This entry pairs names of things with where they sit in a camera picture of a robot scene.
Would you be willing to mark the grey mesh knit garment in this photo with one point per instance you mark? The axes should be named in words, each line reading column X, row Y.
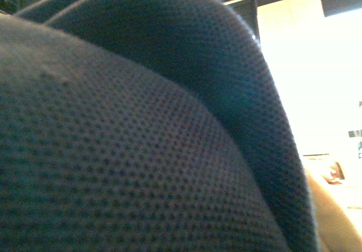
column 145, row 125

